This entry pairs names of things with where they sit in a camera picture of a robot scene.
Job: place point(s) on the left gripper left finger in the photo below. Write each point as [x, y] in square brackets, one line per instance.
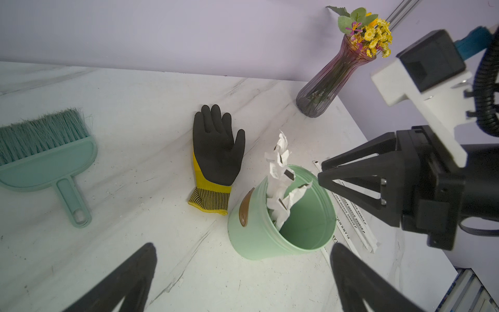
[127, 287]

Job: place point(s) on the black yellow work glove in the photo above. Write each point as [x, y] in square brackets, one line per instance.
[217, 159]

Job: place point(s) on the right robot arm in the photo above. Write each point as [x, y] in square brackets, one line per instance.
[480, 197]

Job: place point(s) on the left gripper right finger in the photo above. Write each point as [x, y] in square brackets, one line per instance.
[360, 287]

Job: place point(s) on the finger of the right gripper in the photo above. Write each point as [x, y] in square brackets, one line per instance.
[383, 144]
[374, 184]

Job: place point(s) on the green hand brush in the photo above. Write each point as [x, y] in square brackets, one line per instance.
[49, 152]

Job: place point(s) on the bundle of wrapped straws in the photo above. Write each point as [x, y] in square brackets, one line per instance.
[280, 177]

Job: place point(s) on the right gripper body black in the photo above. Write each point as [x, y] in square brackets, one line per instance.
[432, 188]

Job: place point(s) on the green storage cup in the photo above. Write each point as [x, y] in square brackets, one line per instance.
[309, 228]

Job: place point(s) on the yellow flower bouquet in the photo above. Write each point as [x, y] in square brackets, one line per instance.
[369, 34]

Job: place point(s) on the purple glass vase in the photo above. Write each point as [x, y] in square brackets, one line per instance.
[318, 94]

